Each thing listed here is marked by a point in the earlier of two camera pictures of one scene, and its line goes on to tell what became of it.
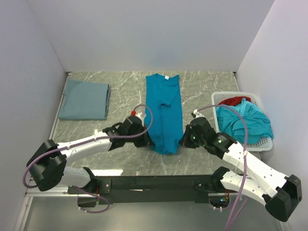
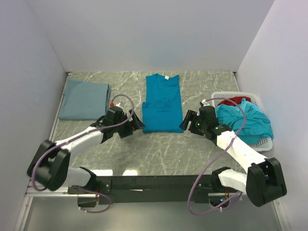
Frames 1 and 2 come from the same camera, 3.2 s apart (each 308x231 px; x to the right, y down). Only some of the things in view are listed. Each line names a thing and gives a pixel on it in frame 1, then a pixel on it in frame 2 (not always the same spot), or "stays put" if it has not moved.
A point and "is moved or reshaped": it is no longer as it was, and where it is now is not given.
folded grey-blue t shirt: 84,100 stays put
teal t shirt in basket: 230,122 stays put
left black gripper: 145,137 to 131,122
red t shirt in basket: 235,101 stays put
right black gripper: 186,136 to 191,121
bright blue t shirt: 163,98 is moved or reshaped
